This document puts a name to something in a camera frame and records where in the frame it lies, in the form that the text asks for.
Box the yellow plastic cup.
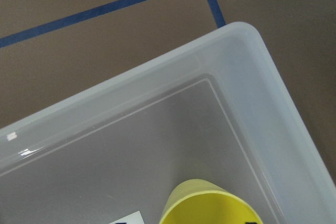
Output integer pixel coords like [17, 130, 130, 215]
[160, 179, 263, 223]

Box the clear plastic storage box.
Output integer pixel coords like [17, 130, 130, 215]
[1, 22, 335, 223]

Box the white box label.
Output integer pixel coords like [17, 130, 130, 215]
[110, 211, 144, 224]

